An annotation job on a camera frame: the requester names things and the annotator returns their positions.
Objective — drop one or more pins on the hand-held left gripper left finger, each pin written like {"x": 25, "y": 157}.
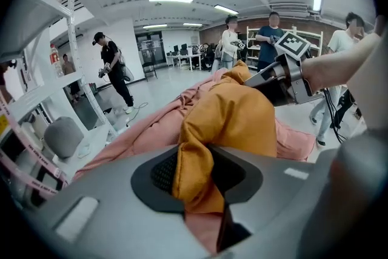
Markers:
{"x": 106, "y": 206}

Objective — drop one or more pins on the clear bottle red label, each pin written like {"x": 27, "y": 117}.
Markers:
{"x": 56, "y": 62}

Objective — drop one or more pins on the white shelving unit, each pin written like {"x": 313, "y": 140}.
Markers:
{"x": 39, "y": 91}

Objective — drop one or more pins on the white open rack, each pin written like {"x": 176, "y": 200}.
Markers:
{"x": 315, "y": 39}

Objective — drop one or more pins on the orange pillow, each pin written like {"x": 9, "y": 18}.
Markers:
{"x": 230, "y": 118}

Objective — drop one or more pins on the pink padded chair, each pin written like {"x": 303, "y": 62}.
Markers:
{"x": 151, "y": 136}

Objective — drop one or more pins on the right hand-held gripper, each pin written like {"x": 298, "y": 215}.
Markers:
{"x": 292, "y": 44}

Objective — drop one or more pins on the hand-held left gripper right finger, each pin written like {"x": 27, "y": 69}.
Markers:
{"x": 279, "y": 191}

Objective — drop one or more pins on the grey domed object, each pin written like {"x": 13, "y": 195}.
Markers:
{"x": 63, "y": 136}

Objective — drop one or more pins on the black folding chair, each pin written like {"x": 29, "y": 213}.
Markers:
{"x": 150, "y": 71}

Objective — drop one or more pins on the person's right forearm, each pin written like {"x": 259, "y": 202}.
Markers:
{"x": 333, "y": 69}

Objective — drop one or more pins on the white desk with monitors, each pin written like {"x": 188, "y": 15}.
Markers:
{"x": 183, "y": 57}

